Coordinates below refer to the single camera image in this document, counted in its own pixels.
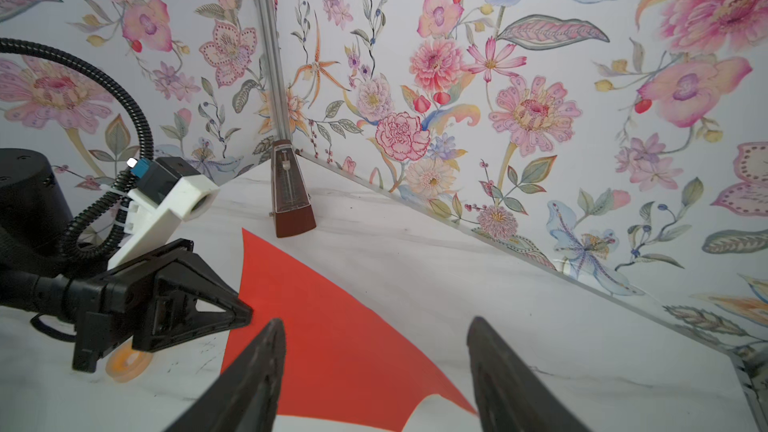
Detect brown wooden metronome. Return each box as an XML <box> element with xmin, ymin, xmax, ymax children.
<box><xmin>271</xmin><ymin>140</ymin><xmax>316</xmax><ymax>238</ymax></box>

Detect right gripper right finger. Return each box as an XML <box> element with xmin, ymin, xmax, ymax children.
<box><xmin>467</xmin><ymin>316</ymin><xmax>588</xmax><ymax>432</ymax></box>

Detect red square paper sheet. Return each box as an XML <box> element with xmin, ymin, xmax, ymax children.
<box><xmin>222</xmin><ymin>231</ymin><xmax>477</xmax><ymax>431</ymax></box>

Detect black corrugated cable left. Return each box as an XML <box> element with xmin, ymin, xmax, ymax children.
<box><xmin>0</xmin><ymin>37</ymin><xmax>155</xmax><ymax>262</ymax></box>

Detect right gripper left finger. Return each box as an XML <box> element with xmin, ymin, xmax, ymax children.
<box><xmin>167</xmin><ymin>319</ymin><xmax>286</xmax><ymax>432</ymax></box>

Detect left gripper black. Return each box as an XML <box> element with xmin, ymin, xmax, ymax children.
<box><xmin>1</xmin><ymin>239</ymin><xmax>253</xmax><ymax>372</ymax></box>

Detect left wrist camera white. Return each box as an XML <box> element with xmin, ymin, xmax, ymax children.
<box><xmin>108</xmin><ymin>157</ymin><xmax>219</xmax><ymax>269</ymax></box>

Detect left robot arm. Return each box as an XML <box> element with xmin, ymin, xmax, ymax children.
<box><xmin>1</xmin><ymin>148</ymin><xmax>253</xmax><ymax>373</ymax></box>

